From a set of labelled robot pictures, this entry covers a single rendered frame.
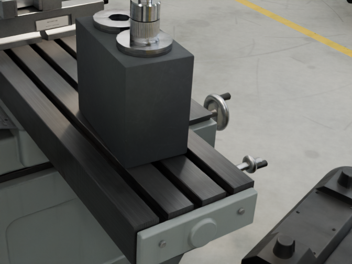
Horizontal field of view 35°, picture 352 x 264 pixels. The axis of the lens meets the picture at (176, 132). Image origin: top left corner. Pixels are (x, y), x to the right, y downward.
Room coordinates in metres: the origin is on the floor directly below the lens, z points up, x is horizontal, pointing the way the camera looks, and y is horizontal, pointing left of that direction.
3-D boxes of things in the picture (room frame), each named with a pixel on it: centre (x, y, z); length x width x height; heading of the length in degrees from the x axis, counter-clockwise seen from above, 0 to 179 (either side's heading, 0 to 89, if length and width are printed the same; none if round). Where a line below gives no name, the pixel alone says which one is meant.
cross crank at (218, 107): (1.47, -0.09, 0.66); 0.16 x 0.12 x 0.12; 126
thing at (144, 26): (0.84, 0.06, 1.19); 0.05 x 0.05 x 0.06
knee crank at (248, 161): (1.38, -0.20, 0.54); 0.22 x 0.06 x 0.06; 126
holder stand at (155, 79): (0.88, 0.08, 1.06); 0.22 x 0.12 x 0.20; 30
